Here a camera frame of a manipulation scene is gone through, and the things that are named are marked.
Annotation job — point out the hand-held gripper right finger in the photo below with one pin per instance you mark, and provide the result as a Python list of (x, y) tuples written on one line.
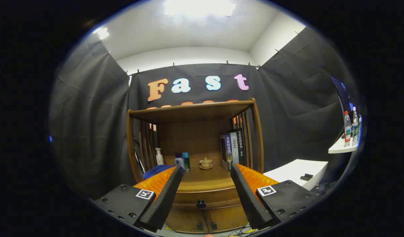
[(246, 197)]

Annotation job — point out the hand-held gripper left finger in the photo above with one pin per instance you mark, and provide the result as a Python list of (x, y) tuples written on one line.
[(165, 197)]

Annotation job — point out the wooden drawer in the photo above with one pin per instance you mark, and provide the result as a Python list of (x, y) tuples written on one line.
[(218, 197)]

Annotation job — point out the wooden countertop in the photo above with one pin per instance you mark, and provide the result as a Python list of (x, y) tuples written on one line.
[(205, 177)]

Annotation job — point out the wooden cabinet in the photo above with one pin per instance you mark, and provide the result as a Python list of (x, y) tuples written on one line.
[(195, 131)]

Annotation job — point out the blue towel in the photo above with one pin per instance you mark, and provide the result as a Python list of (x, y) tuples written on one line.
[(157, 171)]

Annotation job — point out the white bottle with blue cap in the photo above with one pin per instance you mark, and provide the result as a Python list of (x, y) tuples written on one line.
[(179, 162)]

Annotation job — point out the white pump bottle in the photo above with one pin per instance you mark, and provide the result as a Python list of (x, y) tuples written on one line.
[(159, 158)]

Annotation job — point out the teal clear bottle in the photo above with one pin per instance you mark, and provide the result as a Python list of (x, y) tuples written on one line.
[(186, 162)]

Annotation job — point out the beige saucer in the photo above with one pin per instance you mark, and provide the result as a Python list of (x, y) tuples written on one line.
[(206, 168)]

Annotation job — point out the grey book with dark cover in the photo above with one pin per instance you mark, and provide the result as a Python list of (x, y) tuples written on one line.
[(225, 151)]

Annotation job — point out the beige lidded teacup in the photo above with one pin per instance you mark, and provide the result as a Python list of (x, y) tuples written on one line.
[(206, 162)]

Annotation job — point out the white box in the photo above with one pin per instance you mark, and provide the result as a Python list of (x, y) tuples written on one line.
[(294, 169)]

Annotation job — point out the black item on white box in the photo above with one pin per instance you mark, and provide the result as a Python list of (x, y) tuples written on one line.
[(306, 177)]

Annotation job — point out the black floor device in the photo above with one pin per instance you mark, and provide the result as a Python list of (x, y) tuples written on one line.
[(322, 188)]

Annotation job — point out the white shelf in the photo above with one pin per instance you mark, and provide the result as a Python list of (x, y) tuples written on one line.
[(340, 147)]

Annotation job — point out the water bottle with green label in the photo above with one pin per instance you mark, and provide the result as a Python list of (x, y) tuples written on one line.
[(355, 130)]

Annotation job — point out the dark blue poster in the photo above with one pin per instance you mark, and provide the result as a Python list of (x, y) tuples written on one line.
[(343, 93)]

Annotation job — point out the small ceiling light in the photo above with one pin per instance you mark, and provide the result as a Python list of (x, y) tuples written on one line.
[(102, 33)]

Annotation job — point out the large ceiling light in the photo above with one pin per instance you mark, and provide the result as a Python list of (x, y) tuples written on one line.
[(200, 7)]

